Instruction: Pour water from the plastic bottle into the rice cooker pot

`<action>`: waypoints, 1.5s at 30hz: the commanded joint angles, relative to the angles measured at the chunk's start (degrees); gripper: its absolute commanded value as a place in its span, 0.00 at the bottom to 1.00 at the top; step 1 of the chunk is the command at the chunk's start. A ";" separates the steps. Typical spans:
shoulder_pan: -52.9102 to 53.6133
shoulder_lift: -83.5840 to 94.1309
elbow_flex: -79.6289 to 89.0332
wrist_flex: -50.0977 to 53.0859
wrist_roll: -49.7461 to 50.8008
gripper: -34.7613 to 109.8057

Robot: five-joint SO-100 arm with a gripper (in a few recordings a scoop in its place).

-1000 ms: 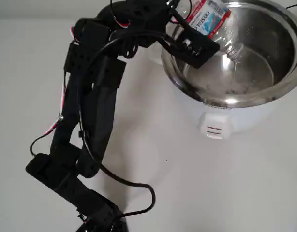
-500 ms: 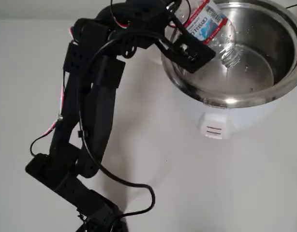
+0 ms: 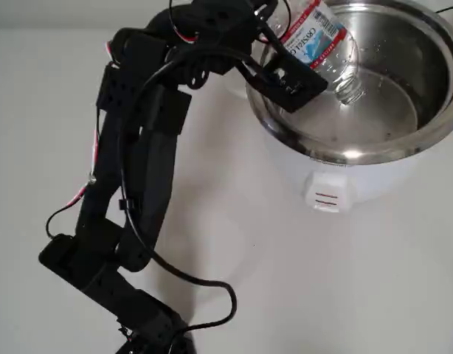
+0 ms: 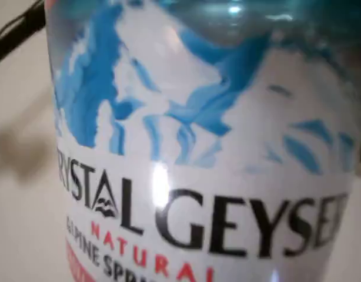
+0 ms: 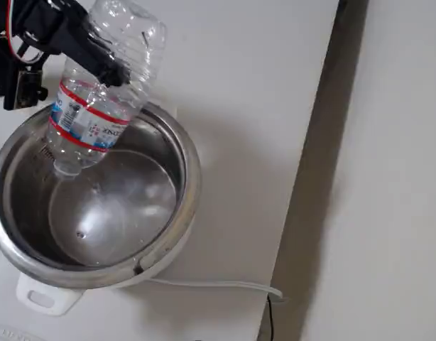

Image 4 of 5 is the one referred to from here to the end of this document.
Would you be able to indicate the clear plastic water bottle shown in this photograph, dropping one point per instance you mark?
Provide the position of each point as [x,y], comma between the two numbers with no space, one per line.
[198,147]

